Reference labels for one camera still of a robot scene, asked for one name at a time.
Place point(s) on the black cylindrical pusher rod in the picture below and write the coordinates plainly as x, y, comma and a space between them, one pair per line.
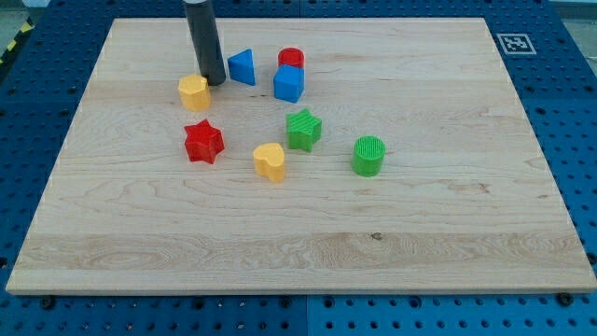
203, 31

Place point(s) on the blue triangle block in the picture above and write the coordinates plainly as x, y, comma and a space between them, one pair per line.
241, 67

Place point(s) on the yellow hexagon block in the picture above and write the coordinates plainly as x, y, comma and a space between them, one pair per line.
194, 92

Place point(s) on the red star block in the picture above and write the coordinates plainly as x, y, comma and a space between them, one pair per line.
203, 142

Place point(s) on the red cylinder block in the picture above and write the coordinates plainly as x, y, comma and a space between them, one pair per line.
292, 57

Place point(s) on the blue cube block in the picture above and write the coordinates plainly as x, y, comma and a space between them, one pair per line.
288, 83

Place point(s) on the yellow heart block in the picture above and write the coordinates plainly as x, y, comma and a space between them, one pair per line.
269, 161

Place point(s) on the green star block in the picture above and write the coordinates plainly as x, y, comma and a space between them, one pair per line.
303, 130

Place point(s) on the light wooden board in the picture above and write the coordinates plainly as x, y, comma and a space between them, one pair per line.
464, 203

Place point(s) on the green cylinder block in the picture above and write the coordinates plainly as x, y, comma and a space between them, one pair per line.
368, 155

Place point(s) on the white fiducial marker tag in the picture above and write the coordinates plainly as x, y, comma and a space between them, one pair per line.
516, 44

